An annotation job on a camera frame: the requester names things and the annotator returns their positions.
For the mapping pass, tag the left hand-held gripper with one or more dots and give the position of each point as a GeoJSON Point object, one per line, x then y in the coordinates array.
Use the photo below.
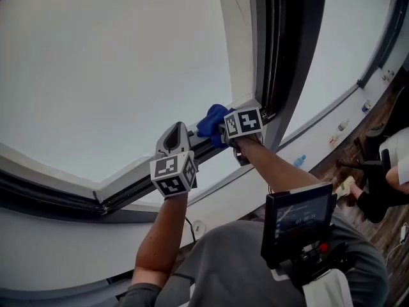
{"type": "Point", "coordinates": [171, 174]}

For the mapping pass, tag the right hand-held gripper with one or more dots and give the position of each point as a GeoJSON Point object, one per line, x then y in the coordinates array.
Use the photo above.
{"type": "Point", "coordinates": [244, 121]}

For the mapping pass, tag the blue cleaning cloth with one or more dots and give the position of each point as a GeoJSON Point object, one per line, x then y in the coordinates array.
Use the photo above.
{"type": "Point", "coordinates": [212, 121]}

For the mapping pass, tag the person's left forearm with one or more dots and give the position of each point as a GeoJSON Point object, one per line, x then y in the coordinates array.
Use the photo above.
{"type": "Point", "coordinates": [159, 241]}

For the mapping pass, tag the person's right forearm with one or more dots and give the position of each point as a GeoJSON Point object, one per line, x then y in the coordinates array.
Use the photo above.
{"type": "Point", "coordinates": [274, 165]}

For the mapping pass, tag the blue water bottle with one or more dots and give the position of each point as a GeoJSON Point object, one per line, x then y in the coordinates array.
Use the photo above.
{"type": "Point", "coordinates": [299, 161]}

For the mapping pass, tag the white round sill fitting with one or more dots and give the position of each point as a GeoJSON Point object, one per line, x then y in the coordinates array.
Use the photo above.
{"type": "Point", "coordinates": [198, 227]}

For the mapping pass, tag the small white red container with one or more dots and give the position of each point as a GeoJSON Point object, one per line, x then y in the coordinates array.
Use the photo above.
{"type": "Point", "coordinates": [334, 139]}

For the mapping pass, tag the clear plastic bottle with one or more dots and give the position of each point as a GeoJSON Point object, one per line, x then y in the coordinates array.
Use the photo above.
{"type": "Point", "coordinates": [343, 125]}

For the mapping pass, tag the black chest-mounted monitor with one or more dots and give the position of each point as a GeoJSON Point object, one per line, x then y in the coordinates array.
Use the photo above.
{"type": "Point", "coordinates": [297, 222]}

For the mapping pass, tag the dark-capped small bottle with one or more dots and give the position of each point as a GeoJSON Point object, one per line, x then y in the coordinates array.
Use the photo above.
{"type": "Point", "coordinates": [366, 106]}

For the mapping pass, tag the black office chair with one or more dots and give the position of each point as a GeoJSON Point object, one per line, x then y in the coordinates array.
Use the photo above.
{"type": "Point", "coordinates": [370, 163]}

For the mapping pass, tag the person's grey shirt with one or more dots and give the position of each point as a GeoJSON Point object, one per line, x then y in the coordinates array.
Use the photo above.
{"type": "Point", "coordinates": [223, 267]}

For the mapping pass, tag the white towel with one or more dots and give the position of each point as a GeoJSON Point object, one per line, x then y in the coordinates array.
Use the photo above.
{"type": "Point", "coordinates": [329, 289]}

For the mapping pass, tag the white power adapter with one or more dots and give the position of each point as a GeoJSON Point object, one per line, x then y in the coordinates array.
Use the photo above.
{"type": "Point", "coordinates": [404, 233]}

